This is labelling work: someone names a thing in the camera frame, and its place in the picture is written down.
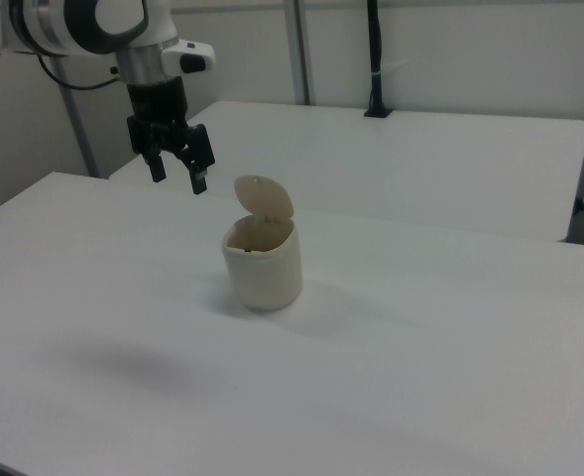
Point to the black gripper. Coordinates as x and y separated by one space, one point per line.
160 116

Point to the cream trash bin with lid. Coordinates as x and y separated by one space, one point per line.
262 248

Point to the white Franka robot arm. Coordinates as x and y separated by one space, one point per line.
73 25

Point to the black clamp pole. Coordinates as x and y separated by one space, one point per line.
378 54

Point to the grey slanted frame post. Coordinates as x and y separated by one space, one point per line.
76 124

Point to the grey metal frame post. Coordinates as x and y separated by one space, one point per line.
301 52

